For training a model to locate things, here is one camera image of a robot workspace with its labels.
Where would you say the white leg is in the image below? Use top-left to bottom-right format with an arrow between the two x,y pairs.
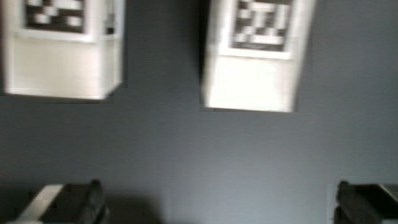
203,0 -> 317,112
0,0 -> 127,100

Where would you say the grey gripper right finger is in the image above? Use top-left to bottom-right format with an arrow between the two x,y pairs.
333,181 -> 398,224

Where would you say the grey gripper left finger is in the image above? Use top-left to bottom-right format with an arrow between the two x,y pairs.
15,180 -> 109,224

